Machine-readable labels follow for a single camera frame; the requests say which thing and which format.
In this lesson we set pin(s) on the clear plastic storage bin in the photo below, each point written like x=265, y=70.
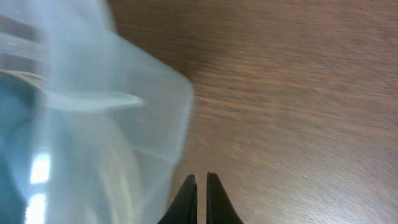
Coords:
x=110, y=119

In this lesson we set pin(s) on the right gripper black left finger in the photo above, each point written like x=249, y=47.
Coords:
x=183, y=209

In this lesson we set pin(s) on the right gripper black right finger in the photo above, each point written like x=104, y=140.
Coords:
x=219, y=209

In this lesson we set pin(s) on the dark blue bowl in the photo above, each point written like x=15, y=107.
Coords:
x=17, y=126

